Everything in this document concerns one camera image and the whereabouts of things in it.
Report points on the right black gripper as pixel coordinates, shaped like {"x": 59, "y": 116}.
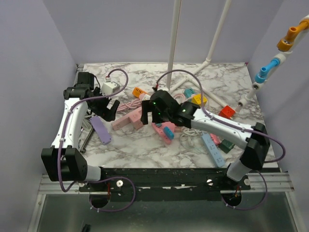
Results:
{"x": 145, "y": 116}

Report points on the yellow cube socket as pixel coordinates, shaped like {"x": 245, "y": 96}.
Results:
{"x": 197, "y": 99}

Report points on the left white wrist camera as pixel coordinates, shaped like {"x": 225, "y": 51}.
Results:
{"x": 109, "y": 88}

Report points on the orange white cube socket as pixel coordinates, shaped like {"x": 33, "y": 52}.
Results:
{"x": 137, "y": 92}

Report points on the dark green cube socket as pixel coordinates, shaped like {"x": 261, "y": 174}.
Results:
{"x": 226, "y": 146}

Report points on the green handle screwdriver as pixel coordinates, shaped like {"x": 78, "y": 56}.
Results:
{"x": 86, "y": 142}

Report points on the light blue power strip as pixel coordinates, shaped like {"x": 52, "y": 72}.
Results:
{"x": 212, "y": 150}

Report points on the red cube socket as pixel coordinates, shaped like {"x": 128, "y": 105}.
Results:
{"x": 227, "y": 112}

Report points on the blue small plug adapter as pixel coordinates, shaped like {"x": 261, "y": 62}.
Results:
{"x": 168, "y": 132}

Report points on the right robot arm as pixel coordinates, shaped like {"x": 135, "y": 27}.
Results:
{"x": 252, "y": 139}

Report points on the teal plug adapter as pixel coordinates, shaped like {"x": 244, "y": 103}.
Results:
{"x": 188, "y": 92}

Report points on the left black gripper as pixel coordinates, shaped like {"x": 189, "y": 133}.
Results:
{"x": 105, "y": 112}

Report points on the white PVC pipe stand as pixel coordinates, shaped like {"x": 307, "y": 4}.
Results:
{"x": 212, "y": 30}

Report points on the purple power strip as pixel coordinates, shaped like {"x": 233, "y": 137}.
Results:
{"x": 101, "y": 130}

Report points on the pink triangular socket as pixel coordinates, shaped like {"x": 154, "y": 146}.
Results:
{"x": 159, "y": 130}

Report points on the pink long power strip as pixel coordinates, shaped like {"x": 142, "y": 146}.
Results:
{"x": 132, "y": 118}

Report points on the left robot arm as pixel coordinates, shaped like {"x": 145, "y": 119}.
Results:
{"x": 63, "y": 159}

